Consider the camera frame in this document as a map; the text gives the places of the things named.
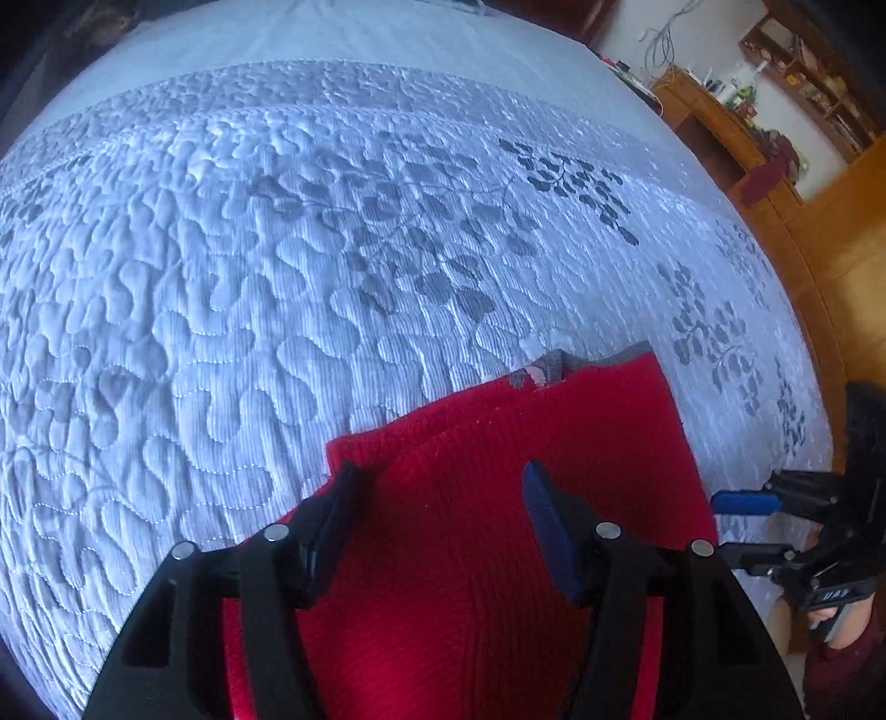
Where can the pale blue bed sheet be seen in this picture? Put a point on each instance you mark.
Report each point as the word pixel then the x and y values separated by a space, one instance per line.
pixel 346 34

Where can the white quilted leaf-pattern bedspread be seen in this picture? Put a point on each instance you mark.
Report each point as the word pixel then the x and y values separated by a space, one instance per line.
pixel 207 311

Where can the red knitted sweater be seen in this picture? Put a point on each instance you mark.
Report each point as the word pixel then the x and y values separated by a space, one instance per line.
pixel 450 554

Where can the person's right forearm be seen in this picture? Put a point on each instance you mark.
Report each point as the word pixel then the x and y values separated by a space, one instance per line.
pixel 848 682

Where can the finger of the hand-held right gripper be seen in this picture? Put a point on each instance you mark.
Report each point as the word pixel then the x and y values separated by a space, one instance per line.
pixel 758 555
pixel 744 502

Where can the person's right hand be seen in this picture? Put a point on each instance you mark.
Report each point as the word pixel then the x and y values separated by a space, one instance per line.
pixel 841 623

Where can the cluster of small bottles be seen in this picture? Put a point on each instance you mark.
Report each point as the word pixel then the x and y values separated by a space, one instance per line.
pixel 734 88

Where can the wooden wall shelf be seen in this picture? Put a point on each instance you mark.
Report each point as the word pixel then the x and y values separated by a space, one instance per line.
pixel 830 69

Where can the wooden desk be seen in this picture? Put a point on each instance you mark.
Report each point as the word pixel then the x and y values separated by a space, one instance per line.
pixel 706 118

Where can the red chair cushion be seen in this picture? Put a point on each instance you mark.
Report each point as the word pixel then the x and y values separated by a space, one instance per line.
pixel 765 178

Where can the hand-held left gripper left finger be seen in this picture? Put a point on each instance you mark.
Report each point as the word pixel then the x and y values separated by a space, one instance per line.
pixel 332 526

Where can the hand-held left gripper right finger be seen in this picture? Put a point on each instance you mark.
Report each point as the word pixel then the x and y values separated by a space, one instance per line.
pixel 550 533

